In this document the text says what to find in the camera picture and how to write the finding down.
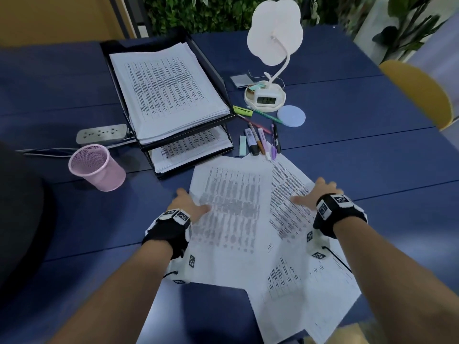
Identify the person's right hand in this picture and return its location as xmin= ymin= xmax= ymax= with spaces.
xmin=289 ymin=177 xmax=344 ymax=212

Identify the person's left hand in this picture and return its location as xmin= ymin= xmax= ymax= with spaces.
xmin=167 ymin=188 xmax=211 ymax=223

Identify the pile of printed papers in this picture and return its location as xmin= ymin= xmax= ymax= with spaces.
xmin=161 ymin=152 xmax=362 ymax=344

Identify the printed paper sheet bundle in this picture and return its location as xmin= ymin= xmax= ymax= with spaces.
xmin=109 ymin=42 xmax=231 ymax=146
xmin=138 ymin=110 xmax=232 ymax=146
xmin=149 ymin=125 xmax=234 ymax=175

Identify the bunch of coloured markers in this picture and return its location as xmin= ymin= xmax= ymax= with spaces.
xmin=238 ymin=110 xmax=284 ymax=161

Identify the black mesh tiered tray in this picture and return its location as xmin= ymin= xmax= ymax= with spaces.
xmin=99 ymin=26 xmax=237 ymax=180

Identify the person's left forearm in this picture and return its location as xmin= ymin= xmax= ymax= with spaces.
xmin=48 ymin=239 xmax=173 ymax=344

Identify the person's right forearm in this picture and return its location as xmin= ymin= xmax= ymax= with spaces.
xmin=333 ymin=218 xmax=459 ymax=344

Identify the white flower-shaped desk lamp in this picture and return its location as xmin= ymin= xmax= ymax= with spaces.
xmin=244 ymin=0 xmax=304 ymax=112

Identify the black left wristband with markers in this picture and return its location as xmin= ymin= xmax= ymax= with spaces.
xmin=142 ymin=209 xmax=193 ymax=261

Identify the black wristband with markers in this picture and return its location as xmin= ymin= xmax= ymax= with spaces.
xmin=312 ymin=193 xmax=368 ymax=240
xmin=142 ymin=209 xmax=193 ymax=261

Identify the black right wristband with markers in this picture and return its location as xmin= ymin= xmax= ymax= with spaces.
xmin=312 ymin=193 xmax=368 ymax=240

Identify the pale blue round pad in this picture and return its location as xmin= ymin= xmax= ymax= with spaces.
xmin=277 ymin=105 xmax=306 ymax=129

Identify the pink mesh cup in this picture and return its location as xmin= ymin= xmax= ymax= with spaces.
xmin=68 ymin=144 xmax=127 ymax=193

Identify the white power strip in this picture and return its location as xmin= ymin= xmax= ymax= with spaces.
xmin=76 ymin=123 xmax=128 ymax=146

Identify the small grey square card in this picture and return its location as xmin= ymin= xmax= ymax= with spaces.
xmin=229 ymin=74 xmax=253 ymax=89

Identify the white column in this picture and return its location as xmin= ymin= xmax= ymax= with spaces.
xmin=353 ymin=0 xmax=459 ymax=65

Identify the large black chair back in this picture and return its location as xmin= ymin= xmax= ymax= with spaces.
xmin=0 ymin=143 xmax=58 ymax=294

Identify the dark green potted plant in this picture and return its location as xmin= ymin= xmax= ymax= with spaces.
xmin=372 ymin=0 xmax=459 ymax=63

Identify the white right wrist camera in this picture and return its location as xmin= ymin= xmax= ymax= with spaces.
xmin=306 ymin=229 xmax=330 ymax=261

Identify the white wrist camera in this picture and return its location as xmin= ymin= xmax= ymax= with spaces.
xmin=168 ymin=252 xmax=197 ymax=285
xmin=306 ymin=229 xmax=330 ymax=261

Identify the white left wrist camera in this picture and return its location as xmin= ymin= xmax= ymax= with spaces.
xmin=168 ymin=252 xmax=197 ymax=285

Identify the black right camera cable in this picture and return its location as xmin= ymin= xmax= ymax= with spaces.
xmin=322 ymin=246 xmax=353 ymax=273

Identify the power strip cable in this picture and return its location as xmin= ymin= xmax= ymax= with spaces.
xmin=16 ymin=138 xmax=137 ymax=158

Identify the green plant wall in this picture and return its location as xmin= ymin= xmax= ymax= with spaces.
xmin=142 ymin=0 xmax=359 ymax=36

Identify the dark metal door frame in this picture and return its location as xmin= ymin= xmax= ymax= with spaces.
xmin=109 ymin=0 xmax=151 ymax=40

